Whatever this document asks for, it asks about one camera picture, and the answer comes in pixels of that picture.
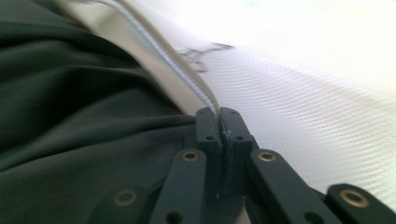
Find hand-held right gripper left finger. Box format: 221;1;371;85
195;106;223;200

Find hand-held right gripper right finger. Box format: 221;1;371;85
219;106;260;197

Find white mesh laundry bag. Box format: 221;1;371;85
54;0;396;213

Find dark cloth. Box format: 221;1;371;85
0;0;200;224

